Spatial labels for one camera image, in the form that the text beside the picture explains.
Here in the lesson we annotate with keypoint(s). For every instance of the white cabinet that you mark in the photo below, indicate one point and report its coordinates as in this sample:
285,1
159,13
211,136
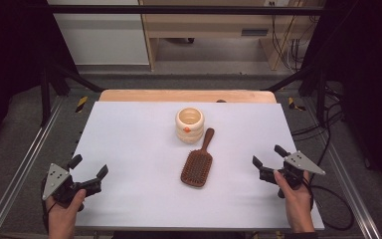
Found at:
102,36

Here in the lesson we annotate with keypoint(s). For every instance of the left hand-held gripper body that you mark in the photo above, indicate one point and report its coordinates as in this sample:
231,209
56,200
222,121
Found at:
57,181

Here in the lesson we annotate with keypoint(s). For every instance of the brown wooden hairbrush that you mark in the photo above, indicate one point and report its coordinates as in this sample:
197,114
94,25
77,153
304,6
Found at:
196,167

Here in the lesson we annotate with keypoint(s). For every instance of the black horizontal frame bar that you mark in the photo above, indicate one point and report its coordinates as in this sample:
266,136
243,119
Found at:
179,9

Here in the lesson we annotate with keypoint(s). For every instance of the person's black clothing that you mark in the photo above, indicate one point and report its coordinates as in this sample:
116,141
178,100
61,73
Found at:
179,235

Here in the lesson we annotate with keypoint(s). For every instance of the black metal stand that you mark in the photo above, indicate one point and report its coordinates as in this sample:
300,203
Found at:
321,96
46,96

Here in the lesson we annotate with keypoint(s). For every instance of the white table mat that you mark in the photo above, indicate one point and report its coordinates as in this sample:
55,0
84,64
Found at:
139,156

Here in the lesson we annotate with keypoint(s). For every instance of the cream ceramic cup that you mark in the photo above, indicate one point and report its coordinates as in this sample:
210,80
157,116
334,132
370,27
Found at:
190,131

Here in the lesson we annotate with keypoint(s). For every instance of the light wooden desk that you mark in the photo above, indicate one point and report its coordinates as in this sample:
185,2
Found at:
209,25

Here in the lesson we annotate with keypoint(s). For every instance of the person's right hand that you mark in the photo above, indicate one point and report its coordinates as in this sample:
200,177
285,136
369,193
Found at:
298,205

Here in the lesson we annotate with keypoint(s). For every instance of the aluminium rail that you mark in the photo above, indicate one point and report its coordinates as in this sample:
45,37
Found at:
348,179
20,169

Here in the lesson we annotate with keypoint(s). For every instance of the yellow black tape strip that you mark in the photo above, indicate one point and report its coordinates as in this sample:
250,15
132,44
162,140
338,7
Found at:
293,104
81,104

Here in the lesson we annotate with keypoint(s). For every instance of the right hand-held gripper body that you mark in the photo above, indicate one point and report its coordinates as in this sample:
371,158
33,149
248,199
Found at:
303,162

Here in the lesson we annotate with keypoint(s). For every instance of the black curtain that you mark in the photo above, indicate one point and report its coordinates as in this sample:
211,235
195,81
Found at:
368,83
10,53

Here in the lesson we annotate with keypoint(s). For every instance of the person's left hand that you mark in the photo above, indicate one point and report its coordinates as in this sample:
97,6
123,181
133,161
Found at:
61,220

